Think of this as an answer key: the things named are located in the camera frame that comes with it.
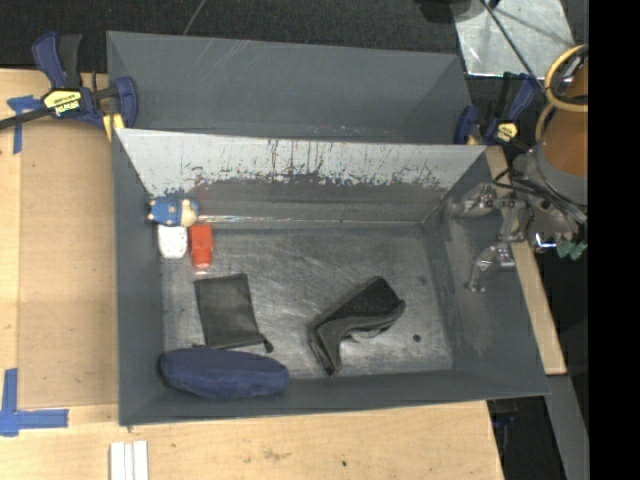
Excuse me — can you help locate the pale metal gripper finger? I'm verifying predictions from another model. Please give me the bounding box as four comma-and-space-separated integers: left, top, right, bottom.
466, 243, 517, 294
451, 184, 501, 219

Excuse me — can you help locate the brown cardboard board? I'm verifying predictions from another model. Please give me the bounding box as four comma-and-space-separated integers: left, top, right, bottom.
16, 125, 121, 411

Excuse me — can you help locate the navy blue soft pouch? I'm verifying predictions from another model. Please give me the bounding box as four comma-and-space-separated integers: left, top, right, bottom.
158, 347, 291, 402

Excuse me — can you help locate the white rounded block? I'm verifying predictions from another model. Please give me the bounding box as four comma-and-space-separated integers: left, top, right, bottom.
157, 223, 189, 261

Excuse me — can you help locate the grey metal bin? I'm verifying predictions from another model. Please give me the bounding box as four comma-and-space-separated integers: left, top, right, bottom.
105, 30, 552, 427

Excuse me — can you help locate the dark grey felt slipper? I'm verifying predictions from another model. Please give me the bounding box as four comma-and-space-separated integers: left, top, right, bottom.
306, 275, 408, 378

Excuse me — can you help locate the black cloth pouch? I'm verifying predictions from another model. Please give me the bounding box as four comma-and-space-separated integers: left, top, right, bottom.
192, 272, 275, 354

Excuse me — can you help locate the blue and cream toy animal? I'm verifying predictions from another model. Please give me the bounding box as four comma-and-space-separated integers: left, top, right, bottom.
146, 196, 201, 229

